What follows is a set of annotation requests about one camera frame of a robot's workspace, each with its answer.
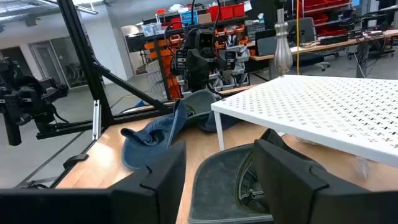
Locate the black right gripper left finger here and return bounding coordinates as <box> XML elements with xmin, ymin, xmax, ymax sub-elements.
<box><xmin>0</xmin><ymin>139</ymin><xmax>187</xmax><ymax>224</ymax></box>

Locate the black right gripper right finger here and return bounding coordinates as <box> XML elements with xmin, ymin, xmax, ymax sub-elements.
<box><xmin>252</xmin><ymin>139</ymin><xmax>398</xmax><ymax>224</ymax></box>

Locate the dark green cap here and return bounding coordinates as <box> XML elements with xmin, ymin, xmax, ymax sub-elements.
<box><xmin>182</xmin><ymin>89</ymin><xmax>243</xmax><ymax>133</ymax></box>

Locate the blue denim cap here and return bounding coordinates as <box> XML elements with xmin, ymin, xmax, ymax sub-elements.
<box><xmin>120</xmin><ymin>98</ymin><xmax>191</xmax><ymax>171</ymax></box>

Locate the green cap with pale stitching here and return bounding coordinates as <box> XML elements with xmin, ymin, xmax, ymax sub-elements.
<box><xmin>188</xmin><ymin>128</ymin><xmax>315</xmax><ymax>224</ymax></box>

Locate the black rack with orange bins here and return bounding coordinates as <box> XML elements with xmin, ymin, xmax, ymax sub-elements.
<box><xmin>142</xmin><ymin>15</ymin><xmax>251</xmax><ymax>101</ymax></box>

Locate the brown cardboard box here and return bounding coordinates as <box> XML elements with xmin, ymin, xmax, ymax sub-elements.
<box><xmin>198</xmin><ymin>12</ymin><xmax>213</xmax><ymax>25</ymax></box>

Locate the blue cardboard box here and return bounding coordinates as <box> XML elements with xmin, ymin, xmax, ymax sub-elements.
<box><xmin>180</xmin><ymin>11</ymin><xmax>199</xmax><ymax>26</ymax></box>

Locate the black table clamp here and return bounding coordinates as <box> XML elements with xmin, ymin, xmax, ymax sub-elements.
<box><xmin>62</xmin><ymin>153</ymin><xmax>90</xmax><ymax>170</ymax></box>

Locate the large red plastic bin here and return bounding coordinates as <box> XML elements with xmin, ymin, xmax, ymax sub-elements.
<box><xmin>207</xmin><ymin>4</ymin><xmax>234</xmax><ymax>22</ymax></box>

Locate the clear plastic box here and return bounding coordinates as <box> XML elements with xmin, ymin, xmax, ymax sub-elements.
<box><xmin>141</xmin><ymin>22</ymin><xmax>163</xmax><ymax>37</ymax></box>

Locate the small red plastic bin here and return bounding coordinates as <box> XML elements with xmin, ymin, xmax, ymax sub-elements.
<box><xmin>232</xmin><ymin>2</ymin><xmax>246</xmax><ymax>18</ymax></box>

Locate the black laptop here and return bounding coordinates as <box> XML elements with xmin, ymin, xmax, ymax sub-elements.
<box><xmin>254</xmin><ymin>29</ymin><xmax>279</xmax><ymax>57</ymax></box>

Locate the table lamp with white shade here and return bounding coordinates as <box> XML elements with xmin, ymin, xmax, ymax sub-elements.
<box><xmin>272</xmin><ymin>0</ymin><xmax>294</xmax><ymax>77</ymax></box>

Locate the white perforated metal shelf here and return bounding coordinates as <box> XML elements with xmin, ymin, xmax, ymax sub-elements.
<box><xmin>210</xmin><ymin>73</ymin><xmax>398</xmax><ymax>169</ymax></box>

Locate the grey office chair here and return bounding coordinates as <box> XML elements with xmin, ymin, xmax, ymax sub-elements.
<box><xmin>285</xmin><ymin>17</ymin><xmax>331</xmax><ymax>72</ymax></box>

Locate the shelf rack with red bins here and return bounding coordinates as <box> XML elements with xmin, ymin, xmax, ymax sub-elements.
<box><xmin>303</xmin><ymin>0</ymin><xmax>354</xmax><ymax>37</ymax></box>

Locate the black keyboard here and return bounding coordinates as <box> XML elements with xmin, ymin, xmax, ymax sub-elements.
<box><xmin>319</xmin><ymin>34</ymin><xmax>349</xmax><ymax>46</ymax></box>

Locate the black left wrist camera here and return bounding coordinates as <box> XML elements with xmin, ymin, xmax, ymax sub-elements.
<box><xmin>193</xmin><ymin>28</ymin><xmax>216</xmax><ymax>50</ymax></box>

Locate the silver metal bracket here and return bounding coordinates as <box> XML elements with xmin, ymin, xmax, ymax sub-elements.
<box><xmin>92</xmin><ymin>99</ymin><xmax>102</xmax><ymax>141</ymax></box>

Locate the black aluminium frame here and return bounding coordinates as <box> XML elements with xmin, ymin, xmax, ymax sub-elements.
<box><xmin>15</xmin><ymin>0</ymin><xmax>175</xmax><ymax>190</ymax></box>

